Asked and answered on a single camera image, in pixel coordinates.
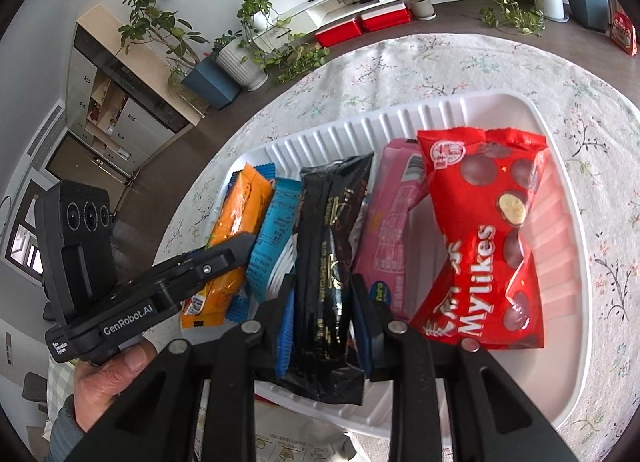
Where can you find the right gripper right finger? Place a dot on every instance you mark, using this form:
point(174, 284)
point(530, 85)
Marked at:
point(372, 337)

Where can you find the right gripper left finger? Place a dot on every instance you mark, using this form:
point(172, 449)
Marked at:
point(277, 319)

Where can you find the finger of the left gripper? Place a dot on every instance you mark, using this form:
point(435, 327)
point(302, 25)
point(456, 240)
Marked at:
point(190, 271)

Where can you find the teal snack pack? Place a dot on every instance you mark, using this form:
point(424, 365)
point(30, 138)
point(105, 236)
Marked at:
point(273, 235)

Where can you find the orange snack pack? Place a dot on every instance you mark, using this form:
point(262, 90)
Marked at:
point(238, 223)

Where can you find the black snack pack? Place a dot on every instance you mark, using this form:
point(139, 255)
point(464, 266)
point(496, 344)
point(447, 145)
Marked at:
point(329, 207)

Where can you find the white snack bag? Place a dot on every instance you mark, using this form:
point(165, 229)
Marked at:
point(283, 435)

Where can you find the pink snack pack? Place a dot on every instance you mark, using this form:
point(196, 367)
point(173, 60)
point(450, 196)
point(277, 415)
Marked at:
point(399, 185)

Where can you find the red Mylikes chocolate bag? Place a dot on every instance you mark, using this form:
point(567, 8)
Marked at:
point(482, 184)

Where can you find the left forearm grey sleeve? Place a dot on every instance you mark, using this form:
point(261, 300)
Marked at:
point(65, 433)

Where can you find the left hand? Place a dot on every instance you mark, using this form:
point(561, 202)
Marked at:
point(95, 388)

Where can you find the blue planter tall plant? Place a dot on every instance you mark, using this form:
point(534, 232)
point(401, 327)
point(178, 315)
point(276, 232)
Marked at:
point(195, 78)

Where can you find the white plastic tray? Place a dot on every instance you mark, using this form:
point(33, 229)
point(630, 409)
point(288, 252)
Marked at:
point(553, 377)

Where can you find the white ribbed planter plant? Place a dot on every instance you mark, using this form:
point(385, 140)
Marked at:
point(237, 61)

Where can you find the trailing green vine plant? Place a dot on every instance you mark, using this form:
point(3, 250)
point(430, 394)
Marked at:
point(285, 53)

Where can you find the left red storage box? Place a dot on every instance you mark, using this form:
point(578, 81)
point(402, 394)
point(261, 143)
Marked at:
point(339, 32)

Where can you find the red storage box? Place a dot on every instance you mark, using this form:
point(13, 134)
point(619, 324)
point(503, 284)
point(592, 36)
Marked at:
point(339, 32)
point(386, 17)

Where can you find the right red storage box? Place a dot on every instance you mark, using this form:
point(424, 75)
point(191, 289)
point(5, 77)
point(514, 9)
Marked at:
point(386, 17)

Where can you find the floral white tablecloth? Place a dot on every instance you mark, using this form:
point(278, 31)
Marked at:
point(595, 127)

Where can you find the small round pot floor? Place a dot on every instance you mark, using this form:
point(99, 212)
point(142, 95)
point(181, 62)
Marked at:
point(422, 10)

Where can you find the wall cabinet unit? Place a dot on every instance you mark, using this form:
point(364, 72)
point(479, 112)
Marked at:
point(125, 105)

